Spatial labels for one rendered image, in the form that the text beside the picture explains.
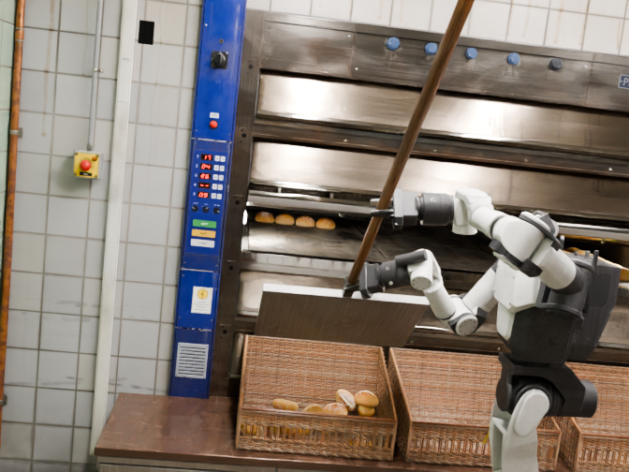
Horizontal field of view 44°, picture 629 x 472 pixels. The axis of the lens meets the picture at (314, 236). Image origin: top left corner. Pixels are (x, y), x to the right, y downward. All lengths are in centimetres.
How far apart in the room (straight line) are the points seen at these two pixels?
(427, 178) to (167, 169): 102
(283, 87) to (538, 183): 109
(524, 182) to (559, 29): 60
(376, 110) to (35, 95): 129
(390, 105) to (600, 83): 85
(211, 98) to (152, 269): 70
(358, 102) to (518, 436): 140
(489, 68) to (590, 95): 43
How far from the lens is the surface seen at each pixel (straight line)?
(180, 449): 277
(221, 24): 303
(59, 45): 313
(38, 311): 325
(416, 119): 183
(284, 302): 261
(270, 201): 292
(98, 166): 303
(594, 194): 337
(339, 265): 313
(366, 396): 312
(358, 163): 310
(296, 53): 308
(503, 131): 320
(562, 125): 330
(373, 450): 283
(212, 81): 302
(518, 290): 228
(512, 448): 245
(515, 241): 193
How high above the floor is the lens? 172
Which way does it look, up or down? 8 degrees down
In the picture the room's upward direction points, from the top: 6 degrees clockwise
